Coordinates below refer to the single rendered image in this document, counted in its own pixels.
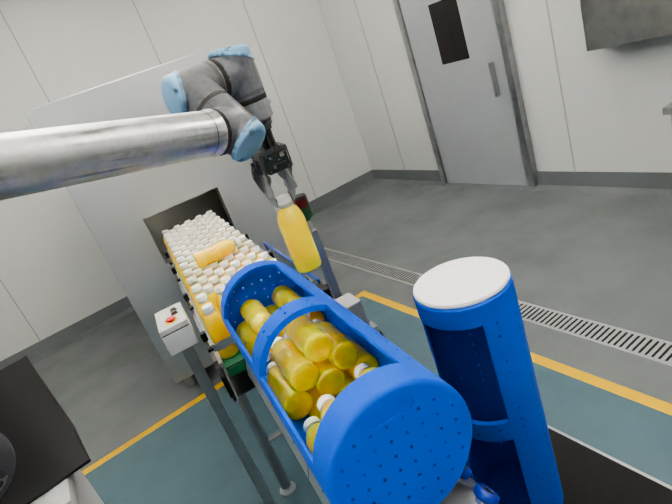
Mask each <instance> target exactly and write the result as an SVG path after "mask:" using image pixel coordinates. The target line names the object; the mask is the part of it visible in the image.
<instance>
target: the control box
mask: <svg viewBox="0 0 672 504"><path fill-rule="evenodd" d="M172 307H175V308H176V311H177V313H176V314H174V315H171V312H170V309H171V308H172ZM163 315H164V316H165V319H164V318H163V317H164V316H163ZM162 316H163V317H162ZM170 316H175V319H174V321H172V322H170V323H169V322H165V320H166V319H167V318H168V317H170ZM155 318H156V323H157V327H158V331H159V334H160V336H161V337H162V340H163V341H164V343H165V345H166V347H167V349H168V350H169V352H170V354H171V356H174V355H176V354H178V353H180V352H182V351H184V350H186V349H188V348H190V347H192V346H193V345H195V344H197V343H199V341H198V339H197V336H196V334H195V331H194V329H193V327H192V324H191V322H190V320H189V318H188V316H187V314H186V312H185V311H184V309H183V307H182V305H181V303H180V302H178V303H176V304H174V305H172V306H170V307H168V308H166V309H164V310H161V311H159V312H157V313H155ZM162 318H163V319H164V320H163V319H162Z"/></svg>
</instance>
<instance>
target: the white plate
mask: <svg viewBox="0 0 672 504"><path fill-rule="evenodd" d="M509 279H510V271H509V268H508V266H507V265H506V264H505V263H503V262H501V261H499V260H497V259H494V258H489V257H466V258H460V259H456V260H452V261H449V262H446V263H443V264H441V265H438V266H436V267H434V268H432V269H431V270H429V271H427V272H426V273H425V274H423V275H422V276H421V277H420V278H419V279H418V281H417V282H416V283H415V285H414V288H413V294H414V297H415V299H416V300H417V301H418V302H419V303H420V304H422V305H424V306H426V307H430V308H434V309H458V308H464V307H468V306H472V305H475V304H478V303H481V302H483V301H485V300H487V299H489V298H491V297H493V296H494V295H496V294H497V293H499V292H500V291H501V290H502V289H503V288H504V287H505V286H506V285H507V283H508V281H509Z"/></svg>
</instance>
